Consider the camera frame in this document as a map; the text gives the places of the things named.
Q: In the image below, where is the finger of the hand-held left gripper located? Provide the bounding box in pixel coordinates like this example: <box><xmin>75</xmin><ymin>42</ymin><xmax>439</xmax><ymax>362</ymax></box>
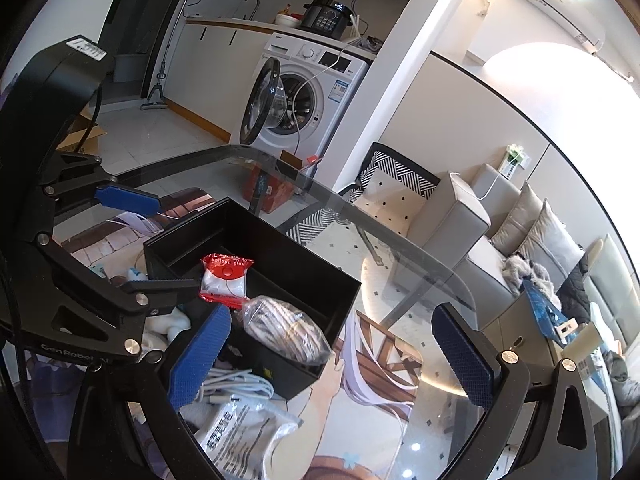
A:
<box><xmin>34</xmin><ymin>231</ymin><xmax>200</xmax><ymax>322</ymax></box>
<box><xmin>42</xmin><ymin>155</ymin><xmax>161</xmax><ymax>215</ymax></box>

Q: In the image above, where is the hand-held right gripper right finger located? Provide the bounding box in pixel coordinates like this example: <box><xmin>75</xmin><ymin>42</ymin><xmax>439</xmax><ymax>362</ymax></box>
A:
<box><xmin>431</xmin><ymin>304</ymin><xmax>623</xmax><ymax>480</ymax></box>

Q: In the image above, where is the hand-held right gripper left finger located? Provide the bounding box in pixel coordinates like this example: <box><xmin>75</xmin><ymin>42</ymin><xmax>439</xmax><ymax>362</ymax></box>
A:
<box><xmin>67</xmin><ymin>304</ymin><xmax>233</xmax><ymax>480</ymax></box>

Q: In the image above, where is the white plush toy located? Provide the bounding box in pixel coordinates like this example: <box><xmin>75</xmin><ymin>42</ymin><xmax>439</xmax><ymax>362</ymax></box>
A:
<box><xmin>142</xmin><ymin>305</ymin><xmax>193</xmax><ymax>361</ymax></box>

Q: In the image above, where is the white charging cable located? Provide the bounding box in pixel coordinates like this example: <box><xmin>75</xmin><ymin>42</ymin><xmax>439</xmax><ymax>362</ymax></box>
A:
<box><xmin>197</xmin><ymin>367</ymin><xmax>277</xmax><ymax>406</ymax></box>

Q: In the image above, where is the red white packet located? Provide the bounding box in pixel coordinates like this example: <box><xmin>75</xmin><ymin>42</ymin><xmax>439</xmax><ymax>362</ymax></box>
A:
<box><xmin>199</xmin><ymin>252</ymin><xmax>257</xmax><ymax>311</ymax></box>

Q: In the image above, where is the white printed plastic bag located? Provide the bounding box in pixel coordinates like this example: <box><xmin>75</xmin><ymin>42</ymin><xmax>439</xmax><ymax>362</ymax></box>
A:
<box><xmin>192</xmin><ymin>395</ymin><xmax>303</xmax><ymax>480</ymax></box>

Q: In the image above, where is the bagged grey cable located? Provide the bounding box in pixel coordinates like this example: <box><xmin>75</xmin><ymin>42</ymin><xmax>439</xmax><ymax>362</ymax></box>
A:
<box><xmin>235</xmin><ymin>296</ymin><xmax>335</xmax><ymax>365</ymax></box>

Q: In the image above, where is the black storage box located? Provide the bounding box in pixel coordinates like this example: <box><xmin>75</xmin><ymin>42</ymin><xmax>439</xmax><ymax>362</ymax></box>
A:
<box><xmin>143</xmin><ymin>197</ymin><xmax>362</xmax><ymax>402</ymax></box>

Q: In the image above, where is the open cardboard box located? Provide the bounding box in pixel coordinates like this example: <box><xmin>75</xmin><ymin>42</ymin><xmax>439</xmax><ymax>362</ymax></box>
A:
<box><xmin>57</xmin><ymin>105</ymin><xmax>108</xmax><ymax>153</ymax></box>

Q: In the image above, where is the beige side cabinet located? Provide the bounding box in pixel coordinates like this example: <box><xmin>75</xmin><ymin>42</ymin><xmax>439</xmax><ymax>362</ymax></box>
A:
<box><xmin>477</xmin><ymin>287</ymin><xmax>628</xmax><ymax>461</ymax></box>

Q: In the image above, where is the white bin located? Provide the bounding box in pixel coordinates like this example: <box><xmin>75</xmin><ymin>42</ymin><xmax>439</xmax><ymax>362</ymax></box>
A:
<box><xmin>112</xmin><ymin>55</ymin><xmax>146</xmax><ymax>83</ymax></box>

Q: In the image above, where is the blue plastic bag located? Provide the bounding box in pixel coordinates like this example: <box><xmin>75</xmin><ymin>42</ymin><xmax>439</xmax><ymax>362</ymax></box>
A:
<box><xmin>520</xmin><ymin>280</ymin><xmax>571</xmax><ymax>341</ymax></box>

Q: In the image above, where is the mop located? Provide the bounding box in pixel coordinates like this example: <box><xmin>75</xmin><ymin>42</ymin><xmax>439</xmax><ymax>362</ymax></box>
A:
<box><xmin>140</xmin><ymin>0</ymin><xmax>193</xmax><ymax>111</ymax></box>

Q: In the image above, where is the grey furry cloth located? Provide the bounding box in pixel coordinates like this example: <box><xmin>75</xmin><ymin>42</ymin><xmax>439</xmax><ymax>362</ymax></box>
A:
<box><xmin>502</xmin><ymin>255</ymin><xmax>556</xmax><ymax>296</ymax></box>

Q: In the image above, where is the cream cylinder container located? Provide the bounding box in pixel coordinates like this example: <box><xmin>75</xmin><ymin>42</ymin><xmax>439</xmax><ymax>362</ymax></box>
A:
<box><xmin>562</xmin><ymin>322</ymin><xmax>603</xmax><ymax>361</ymax></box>

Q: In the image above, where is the black jacket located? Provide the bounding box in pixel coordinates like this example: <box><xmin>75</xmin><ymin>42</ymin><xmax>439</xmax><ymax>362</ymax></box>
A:
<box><xmin>557</xmin><ymin>255</ymin><xmax>593</xmax><ymax>326</ymax></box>

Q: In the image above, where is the grey sofa cushion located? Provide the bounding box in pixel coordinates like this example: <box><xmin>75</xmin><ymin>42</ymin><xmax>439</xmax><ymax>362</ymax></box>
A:
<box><xmin>517</xmin><ymin>200</ymin><xmax>583</xmax><ymax>286</ymax></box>
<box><xmin>492</xmin><ymin>182</ymin><xmax>546</xmax><ymax>256</ymax></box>

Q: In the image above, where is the beige sofa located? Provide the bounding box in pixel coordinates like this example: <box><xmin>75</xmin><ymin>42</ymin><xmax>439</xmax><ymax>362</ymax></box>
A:
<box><xmin>392</xmin><ymin>162</ymin><xmax>640</xmax><ymax>341</ymax></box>

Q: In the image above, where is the red box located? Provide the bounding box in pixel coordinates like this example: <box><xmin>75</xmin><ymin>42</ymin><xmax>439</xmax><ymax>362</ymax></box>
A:
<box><xmin>242</xmin><ymin>162</ymin><xmax>298</xmax><ymax>216</ymax></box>

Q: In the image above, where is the white kitchen base cabinet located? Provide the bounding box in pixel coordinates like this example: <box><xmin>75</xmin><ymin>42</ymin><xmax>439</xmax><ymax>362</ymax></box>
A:
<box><xmin>167</xmin><ymin>15</ymin><xmax>281</xmax><ymax>146</ymax></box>

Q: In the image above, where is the diamond patterned floor rug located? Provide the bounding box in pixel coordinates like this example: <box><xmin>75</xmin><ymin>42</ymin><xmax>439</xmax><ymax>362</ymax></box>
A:
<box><xmin>285</xmin><ymin>207</ymin><xmax>466</xmax><ymax>411</ymax></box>

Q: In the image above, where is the small cardboard box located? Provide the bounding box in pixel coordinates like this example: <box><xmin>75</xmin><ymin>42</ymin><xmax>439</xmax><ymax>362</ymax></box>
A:
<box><xmin>279</xmin><ymin>150</ymin><xmax>308</xmax><ymax>178</ymax></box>

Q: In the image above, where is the pale green cushion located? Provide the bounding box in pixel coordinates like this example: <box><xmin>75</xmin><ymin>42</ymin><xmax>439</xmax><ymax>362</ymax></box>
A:
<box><xmin>582</xmin><ymin>235</ymin><xmax>640</xmax><ymax>341</ymax></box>

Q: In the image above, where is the black white patterned chair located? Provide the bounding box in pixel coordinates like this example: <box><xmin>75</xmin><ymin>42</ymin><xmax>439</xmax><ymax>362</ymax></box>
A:
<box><xmin>337</xmin><ymin>142</ymin><xmax>441</xmax><ymax>236</ymax></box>

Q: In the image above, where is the white washing machine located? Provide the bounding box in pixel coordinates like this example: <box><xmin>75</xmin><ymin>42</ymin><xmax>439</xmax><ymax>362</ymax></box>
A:
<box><xmin>239</xmin><ymin>32</ymin><xmax>371</xmax><ymax>171</ymax></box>

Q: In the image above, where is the black pressure cooker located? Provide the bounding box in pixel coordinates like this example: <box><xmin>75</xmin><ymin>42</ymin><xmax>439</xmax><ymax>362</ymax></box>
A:
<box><xmin>299</xmin><ymin>0</ymin><xmax>358</xmax><ymax>41</ymax></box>

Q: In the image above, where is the white air conditioner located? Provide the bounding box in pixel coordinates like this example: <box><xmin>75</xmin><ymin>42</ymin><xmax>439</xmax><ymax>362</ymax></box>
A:
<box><xmin>502</xmin><ymin>0</ymin><xmax>608</xmax><ymax>56</ymax></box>

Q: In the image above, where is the dark door frame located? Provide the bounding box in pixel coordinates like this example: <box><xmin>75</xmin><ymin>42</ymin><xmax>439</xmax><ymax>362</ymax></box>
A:
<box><xmin>97</xmin><ymin>0</ymin><xmax>201</xmax><ymax>106</ymax></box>

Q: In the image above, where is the white wall power strip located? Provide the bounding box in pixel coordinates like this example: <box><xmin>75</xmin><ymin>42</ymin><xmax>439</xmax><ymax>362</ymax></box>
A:
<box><xmin>500</xmin><ymin>144</ymin><xmax>531</xmax><ymax>178</ymax></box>

